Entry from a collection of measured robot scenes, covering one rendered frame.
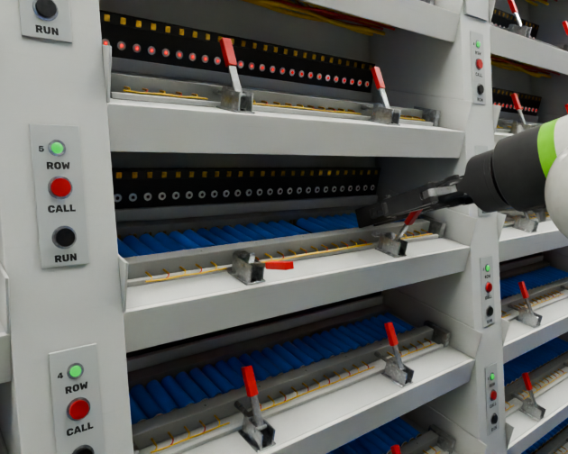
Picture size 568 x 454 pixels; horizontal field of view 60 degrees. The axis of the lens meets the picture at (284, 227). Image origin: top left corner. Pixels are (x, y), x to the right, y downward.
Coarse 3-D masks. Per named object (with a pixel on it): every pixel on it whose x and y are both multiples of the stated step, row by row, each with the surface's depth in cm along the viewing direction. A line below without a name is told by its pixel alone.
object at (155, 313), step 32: (448, 224) 87; (352, 256) 71; (384, 256) 73; (416, 256) 75; (448, 256) 81; (128, 288) 51; (160, 288) 52; (192, 288) 53; (224, 288) 55; (256, 288) 56; (288, 288) 59; (320, 288) 63; (352, 288) 67; (384, 288) 72; (128, 320) 47; (160, 320) 49; (192, 320) 52; (224, 320) 55; (256, 320) 58
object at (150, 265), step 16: (384, 224) 81; (400, 224) 83; (416, 224) 85; (272, 240) 66; (288, 240) 66; (304, 240) 68; (320, 240) 70; (336, 240) 72; (352, 240) 75; (368, 240) 77; (144, 256) 54; (160, 256) 55; (176, 256) 55; (192, 256) 56; (208, 256) 58; (224, 256) 60; (256, 256) 63; (272, 256) 65; (128, 272) 52; (144, 272) 53; (160, 272) 54
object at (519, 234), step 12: (504, 216) 89; (516, 216) 109; (528, 216) 102; (504, 228) 101; (516, 228) 102; (528, 228) 101; (540, 228) 106; (552, 228) 107; (504, 240) 92; (516, 240) 95; (528, 240) 99; (540, 240) 102; (552, 240) 106; (564, 240) 111; (504, 252) 93; (516, 252) 97; (528, 252) 101
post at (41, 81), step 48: (0, 0) 40; (96, 0) 45; (0, 48) 40; (48, 48) 42; (96, 48) 45; (0, 96) 40; (48, 96) 42; (96, 96) 45; (0, 144) 40; (96, 144) 45; (0, 192) 40; (96, 192) 45; (0, 240) 41; (96, 240) 45; (48, 288) 42; (96, 288) 45; (48, 336) 42; (96, 336) 45; (0, 384) 46; (48, 384) 42; (48, 432) 42
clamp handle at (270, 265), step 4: (252, 256) 57; (248, 260) 57; (252, 260) 57; (252, 264) 56; (256, 264) 56; (260, 264) 55; (264, 264) 55; (268, 264) 54; (272, 264) 53; (276, 264) 53; (280, 264) 52; (284, 264) 52; (288, 264) 52; (292, 264) 52; (268, 268) 54; (272, 268) 53; (276, 268) 53; (280, 268) 52; (284, 268) 52; (288, 268) 52; (292, 268) 52
